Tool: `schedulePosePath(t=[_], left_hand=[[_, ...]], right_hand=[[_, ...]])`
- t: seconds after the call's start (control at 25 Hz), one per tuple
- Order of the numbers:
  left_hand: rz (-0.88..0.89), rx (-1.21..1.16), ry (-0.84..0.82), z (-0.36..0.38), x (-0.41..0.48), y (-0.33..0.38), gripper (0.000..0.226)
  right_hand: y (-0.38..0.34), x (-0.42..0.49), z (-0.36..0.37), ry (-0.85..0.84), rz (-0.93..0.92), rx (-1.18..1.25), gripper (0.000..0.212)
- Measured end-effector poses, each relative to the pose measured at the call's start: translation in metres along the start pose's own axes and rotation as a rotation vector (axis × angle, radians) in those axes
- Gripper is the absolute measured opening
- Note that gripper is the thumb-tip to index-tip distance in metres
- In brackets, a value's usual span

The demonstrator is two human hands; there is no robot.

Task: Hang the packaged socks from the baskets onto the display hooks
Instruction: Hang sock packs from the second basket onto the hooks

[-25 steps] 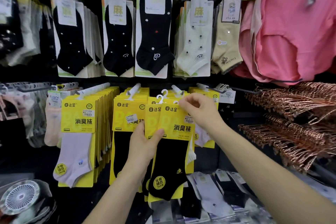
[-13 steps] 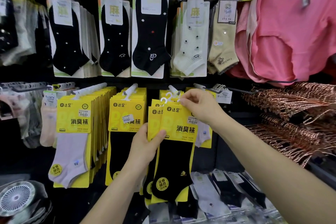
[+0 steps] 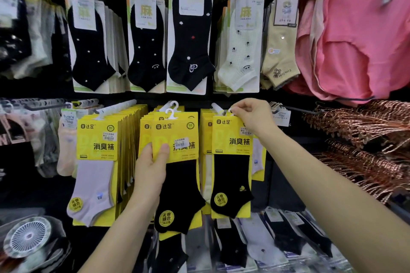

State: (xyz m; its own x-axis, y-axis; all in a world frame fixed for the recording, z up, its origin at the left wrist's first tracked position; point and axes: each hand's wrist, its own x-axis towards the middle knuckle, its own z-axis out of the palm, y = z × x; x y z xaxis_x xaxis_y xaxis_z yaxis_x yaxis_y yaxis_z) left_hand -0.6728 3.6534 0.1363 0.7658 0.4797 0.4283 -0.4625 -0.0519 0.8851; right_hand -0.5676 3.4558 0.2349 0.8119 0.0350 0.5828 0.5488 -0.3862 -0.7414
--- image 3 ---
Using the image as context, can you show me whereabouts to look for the black white zigzag tote bag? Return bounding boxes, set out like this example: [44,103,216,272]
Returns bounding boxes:
[0,215,73,273]

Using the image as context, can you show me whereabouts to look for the person's left forearm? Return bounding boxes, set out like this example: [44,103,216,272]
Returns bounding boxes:
[78,199,161,273]

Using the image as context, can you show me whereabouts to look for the white plastic bin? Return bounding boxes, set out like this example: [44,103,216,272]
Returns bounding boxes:
[0,207,45,221]

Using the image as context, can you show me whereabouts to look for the person's left hand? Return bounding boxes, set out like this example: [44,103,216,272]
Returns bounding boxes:
[133,142,170,210]

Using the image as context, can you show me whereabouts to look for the row black socks white cards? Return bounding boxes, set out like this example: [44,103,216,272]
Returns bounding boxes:
[126,0,216,96]

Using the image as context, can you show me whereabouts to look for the yellow packet black sock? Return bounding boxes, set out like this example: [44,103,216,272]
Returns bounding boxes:
[210,115,255,220]
[151,108,206,241]

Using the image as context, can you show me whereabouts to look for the person's right hand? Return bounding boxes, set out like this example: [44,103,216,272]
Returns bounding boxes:
[230,98,280,138]

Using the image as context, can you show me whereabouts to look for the white handheld fan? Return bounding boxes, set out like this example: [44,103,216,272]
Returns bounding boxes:
[3,217,53,259]

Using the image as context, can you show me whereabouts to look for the heap of copper hangers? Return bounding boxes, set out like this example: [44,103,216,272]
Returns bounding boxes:
[302,100,410,205]

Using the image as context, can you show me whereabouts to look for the black dotted sock white card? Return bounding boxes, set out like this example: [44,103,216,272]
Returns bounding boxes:
[65,0,130,94]

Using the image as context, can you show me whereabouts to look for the beige sock pack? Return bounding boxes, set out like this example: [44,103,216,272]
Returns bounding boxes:
[260,0,302,90]

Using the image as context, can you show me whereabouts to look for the clear price tag holder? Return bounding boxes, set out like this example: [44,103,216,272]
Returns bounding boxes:
[272,108,291,127]

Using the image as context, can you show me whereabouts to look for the cream dotted sock pack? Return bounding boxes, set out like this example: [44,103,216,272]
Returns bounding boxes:
[214,0,265,93]

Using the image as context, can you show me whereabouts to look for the black dotted tall socks bunch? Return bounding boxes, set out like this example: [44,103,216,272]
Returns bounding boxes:
[0,0,55,80]

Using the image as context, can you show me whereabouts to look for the bunch of pastel sock packs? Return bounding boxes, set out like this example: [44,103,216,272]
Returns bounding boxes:
[57,100,100,177]

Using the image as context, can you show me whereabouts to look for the pink garments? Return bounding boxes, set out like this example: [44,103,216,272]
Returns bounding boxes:
[283,0,410,107]

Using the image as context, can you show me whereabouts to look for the row black socks peach cuffs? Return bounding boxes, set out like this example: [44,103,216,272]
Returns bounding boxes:
[0,98,62,178]

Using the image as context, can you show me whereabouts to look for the row of clear bagged socks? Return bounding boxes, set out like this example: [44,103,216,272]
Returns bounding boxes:
[150,207,353,273]

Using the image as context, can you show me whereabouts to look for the person's right forearm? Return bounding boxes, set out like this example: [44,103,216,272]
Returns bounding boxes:
[259,127,410,273]

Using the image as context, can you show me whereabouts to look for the black metal peg hook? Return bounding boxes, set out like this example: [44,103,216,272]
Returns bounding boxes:
[285,105,325,116]

